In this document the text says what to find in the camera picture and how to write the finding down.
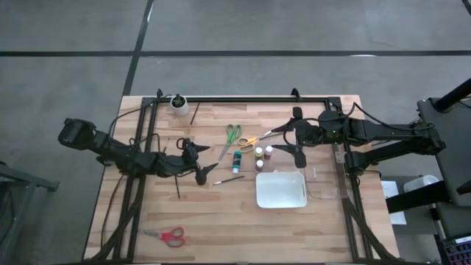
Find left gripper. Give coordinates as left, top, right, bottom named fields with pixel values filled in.
left=180, top=138, right=219, bottom=186

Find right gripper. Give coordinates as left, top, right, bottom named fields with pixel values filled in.
left=271, top=107, right=323, bottom=169

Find small clear plastic bin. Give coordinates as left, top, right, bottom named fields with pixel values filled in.
left=255, top=141, right=305, bottom=174

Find teal paint bottle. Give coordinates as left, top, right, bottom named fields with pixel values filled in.
left=232, top=149, right=243, bottom=174

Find black paintbrush silver ferrule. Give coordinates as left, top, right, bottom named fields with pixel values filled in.
left=213, top=173, right=245, bottom=187

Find brown paintbrush tan bristles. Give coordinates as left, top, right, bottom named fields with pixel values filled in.
left=188, top=102, right=202, bottom=126

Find white plastic bin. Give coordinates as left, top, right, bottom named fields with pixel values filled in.
left=255, top=171, right=308, bottom=210

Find green scissors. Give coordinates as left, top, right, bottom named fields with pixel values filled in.
left=219, top=124, right=243, bottom=162

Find yellow scissors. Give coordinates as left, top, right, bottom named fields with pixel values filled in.
left=237, top=130, right=275, bottom=154

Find white plant pot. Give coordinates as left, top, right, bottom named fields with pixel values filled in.
left=170, top=93, right=190, bottom=117

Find large clear plastic bin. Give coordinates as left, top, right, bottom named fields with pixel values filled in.
left=302, top=137, right=349, bottom=200

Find red scissors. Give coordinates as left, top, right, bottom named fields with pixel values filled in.
left=141, top=226, right=187, bottom=248

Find white paper sheet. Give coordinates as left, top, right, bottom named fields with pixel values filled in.
left=380, top=180, right=408, bottom=226

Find white plastic container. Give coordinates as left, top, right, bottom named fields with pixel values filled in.
left=403, top=174, right=441, bottom=194

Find black equipment cart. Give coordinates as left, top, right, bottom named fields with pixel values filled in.
left=382, top=77, right=471, bottom=240

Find dark grey furniture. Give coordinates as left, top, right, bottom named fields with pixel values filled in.
left=0, top=158, right=60, bottom=265

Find black keyboard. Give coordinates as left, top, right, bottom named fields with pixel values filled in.
left=443, top=235, right=471, bottom=265

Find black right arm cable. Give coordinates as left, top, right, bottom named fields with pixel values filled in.
left=282, top=102, right=437, bottom=148

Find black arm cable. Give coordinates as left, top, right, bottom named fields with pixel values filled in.
left=282, top=102, right=437, bottom=148
left=109, top=94, right=174, bottom=148

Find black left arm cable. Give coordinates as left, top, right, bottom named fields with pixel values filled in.
left=109, top=94, right=174, bottom=148

